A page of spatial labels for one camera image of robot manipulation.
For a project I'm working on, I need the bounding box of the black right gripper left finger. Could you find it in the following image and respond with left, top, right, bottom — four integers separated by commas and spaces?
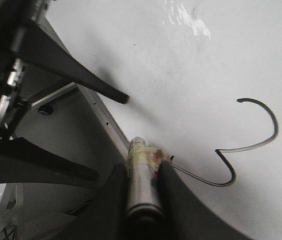
47, 163, 128, 240

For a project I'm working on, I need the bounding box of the black metal other-arm gripper body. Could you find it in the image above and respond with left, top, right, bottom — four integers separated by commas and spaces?
0, 0, 54, 129

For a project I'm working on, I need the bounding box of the red magnet taped to marker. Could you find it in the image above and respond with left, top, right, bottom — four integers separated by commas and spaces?
147, 145, 174, 177

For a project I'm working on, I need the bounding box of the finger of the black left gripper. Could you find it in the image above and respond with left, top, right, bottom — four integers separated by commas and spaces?
10, 25, 129, 104
0, 137, 99, 187

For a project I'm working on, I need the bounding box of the silver metal rod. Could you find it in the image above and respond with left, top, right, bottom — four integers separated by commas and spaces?
29, 82, 77, 109

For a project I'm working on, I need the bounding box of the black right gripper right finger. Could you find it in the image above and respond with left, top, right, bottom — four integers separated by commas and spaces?
157, 160, 250, 240

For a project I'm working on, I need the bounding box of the white whiteboard with aluminium frame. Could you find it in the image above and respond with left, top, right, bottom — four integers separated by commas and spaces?
47, 0, 282, 240

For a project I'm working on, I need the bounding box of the white black whiteboard marker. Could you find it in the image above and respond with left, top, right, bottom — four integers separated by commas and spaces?
125, 137, 164, 226

